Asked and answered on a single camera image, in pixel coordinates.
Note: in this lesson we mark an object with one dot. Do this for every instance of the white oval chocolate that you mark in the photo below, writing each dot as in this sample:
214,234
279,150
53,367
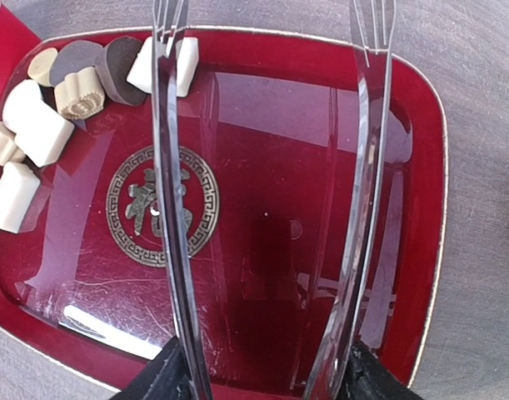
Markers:
20,103

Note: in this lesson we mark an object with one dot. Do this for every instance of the dark heart chocolate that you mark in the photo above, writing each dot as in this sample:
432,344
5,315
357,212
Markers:
73,58

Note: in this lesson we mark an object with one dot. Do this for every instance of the tan flower chocolate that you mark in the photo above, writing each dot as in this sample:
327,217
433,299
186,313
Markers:
80,95

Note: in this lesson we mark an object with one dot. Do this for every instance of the dark brown chocolate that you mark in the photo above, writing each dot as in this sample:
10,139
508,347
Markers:
113,65

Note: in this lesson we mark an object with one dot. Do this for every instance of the dark red lacquer tray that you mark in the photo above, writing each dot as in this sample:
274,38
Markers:
85,283

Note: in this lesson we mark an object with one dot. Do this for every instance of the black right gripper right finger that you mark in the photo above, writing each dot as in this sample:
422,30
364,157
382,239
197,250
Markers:
366,378

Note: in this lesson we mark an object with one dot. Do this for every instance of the metal serving tongs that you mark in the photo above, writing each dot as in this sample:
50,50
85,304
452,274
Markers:
269,152

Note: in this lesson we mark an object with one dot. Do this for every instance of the white rectangular chocolate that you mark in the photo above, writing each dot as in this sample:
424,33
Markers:
18,185

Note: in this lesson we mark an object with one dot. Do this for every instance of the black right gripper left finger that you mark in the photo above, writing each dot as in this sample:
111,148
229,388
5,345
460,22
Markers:
164,378

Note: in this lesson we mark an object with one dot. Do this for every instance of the white square chocolate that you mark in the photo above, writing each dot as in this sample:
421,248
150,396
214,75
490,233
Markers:
43,134

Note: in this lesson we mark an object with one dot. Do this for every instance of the tan ridged chocolate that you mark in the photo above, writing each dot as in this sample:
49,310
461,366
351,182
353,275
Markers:
9,151

